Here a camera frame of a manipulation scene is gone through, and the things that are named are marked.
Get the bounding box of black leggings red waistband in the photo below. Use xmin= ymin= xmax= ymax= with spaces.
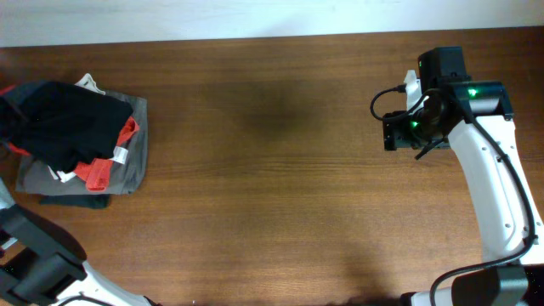
xmin=0 ymin=80 xmax=134 ymax=174

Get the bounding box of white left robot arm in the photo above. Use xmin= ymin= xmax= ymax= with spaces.
xmin=1 ymin=184 xmax=158 ymax=306

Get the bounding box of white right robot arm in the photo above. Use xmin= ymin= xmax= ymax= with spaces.
xmin=379 ymin=74 xmax=543 ymax=305

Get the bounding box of red printed t-shirt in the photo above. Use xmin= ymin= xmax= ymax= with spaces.
xmin=0 ymin=83 xmax=141 ymax=193

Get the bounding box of dark folded garment bottom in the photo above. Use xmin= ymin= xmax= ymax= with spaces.
xmin=39 ymin=195 xmax=111 ymax=209

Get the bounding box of white folded garment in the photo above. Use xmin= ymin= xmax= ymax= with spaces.
xmin=48 ymin=73 xmax=128 ymax=183

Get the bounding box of grey folded garment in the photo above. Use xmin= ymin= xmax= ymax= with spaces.
xmin=15 ymin=90 xmax=149 ymax=196

